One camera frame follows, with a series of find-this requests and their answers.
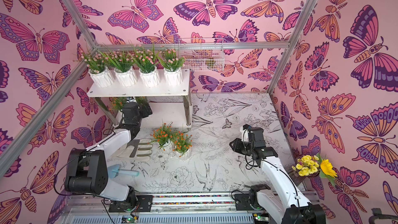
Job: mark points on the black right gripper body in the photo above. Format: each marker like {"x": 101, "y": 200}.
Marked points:
{"x": 236, "y": 144}

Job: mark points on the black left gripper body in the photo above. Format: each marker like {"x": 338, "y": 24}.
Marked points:
{"x": 143, "y": 113}

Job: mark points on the pink flower pot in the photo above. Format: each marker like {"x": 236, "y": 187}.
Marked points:
{"x": 172, "y": 65}
{"x": 97, "y": 68}
{"x": 122, "y": 64}
{"x": 147, "y": 59}

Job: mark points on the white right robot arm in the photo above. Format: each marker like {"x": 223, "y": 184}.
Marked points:
{"x": 282, "y": 202}

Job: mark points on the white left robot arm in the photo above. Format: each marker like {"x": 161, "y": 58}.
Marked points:
{"x": 87, "y": 171}

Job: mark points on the white two-tier rack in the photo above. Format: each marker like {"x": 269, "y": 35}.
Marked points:
{"x": 178, "y": 113}

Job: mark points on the light blue tube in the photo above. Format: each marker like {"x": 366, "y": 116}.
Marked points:
{"x": 115, "y": 170}

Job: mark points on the yellow sunflower bouquet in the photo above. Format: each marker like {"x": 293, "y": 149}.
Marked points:
{"x": 308, "y": 165}

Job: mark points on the white wire basket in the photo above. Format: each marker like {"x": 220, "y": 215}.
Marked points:
{"x": 202, "y": 54}

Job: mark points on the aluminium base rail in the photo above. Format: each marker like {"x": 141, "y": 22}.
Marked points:
{"x": 195, "y": 208}

